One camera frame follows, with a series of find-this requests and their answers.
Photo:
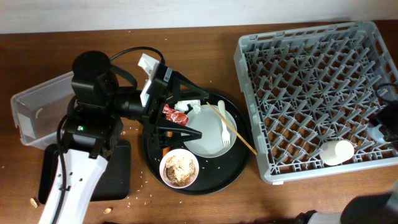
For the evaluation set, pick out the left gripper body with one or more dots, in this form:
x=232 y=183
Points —
x=153 y=112

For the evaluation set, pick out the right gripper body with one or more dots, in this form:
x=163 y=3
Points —
x=387 y=118

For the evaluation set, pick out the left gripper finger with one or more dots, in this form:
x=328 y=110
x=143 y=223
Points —
x=183 y=89
x=180 y=135

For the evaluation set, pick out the wooden chopstick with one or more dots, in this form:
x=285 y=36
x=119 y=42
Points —
x=233 y=129

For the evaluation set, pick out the white paper cup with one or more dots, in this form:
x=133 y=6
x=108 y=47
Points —
x=336 y=152

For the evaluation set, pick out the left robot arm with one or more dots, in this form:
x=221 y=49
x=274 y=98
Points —
x=87 y=135

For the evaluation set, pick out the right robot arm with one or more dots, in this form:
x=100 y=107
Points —
x=370 y=209

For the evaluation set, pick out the grey dishwasher rack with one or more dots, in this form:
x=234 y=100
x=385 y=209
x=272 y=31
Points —
x=304 y=87

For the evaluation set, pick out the orange carrot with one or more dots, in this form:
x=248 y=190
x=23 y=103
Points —
x=167 y=149

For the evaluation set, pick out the crumpled white tissue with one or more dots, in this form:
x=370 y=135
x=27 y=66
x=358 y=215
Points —
x=183 y=106

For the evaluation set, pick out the red snack wrapper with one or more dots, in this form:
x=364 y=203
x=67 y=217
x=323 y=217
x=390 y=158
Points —
x=175 y=116

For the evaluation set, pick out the pink bowl with food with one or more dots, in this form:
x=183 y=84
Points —
x=179 y=168

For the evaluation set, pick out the pale blue plate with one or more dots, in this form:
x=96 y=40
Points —
x=210 y=144

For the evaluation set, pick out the white plastic fork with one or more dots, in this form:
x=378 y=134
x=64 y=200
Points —
x=225 y=133

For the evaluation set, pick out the round black serving tray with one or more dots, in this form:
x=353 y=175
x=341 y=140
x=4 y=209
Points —
x=215 y=173

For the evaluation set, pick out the black rectangular tray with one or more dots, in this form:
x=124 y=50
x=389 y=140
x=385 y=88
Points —
x=114 y=184

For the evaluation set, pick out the peanut on table front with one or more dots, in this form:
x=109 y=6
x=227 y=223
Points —
x=107 y=210

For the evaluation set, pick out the peanut on table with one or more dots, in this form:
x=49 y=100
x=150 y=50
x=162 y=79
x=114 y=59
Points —
x=34 y=203
x=107 y=210

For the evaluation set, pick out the clear plastic bin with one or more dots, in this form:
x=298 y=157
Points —
x=38 y=110

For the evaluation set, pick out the peanut on table left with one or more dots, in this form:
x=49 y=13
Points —
x=34 y=203

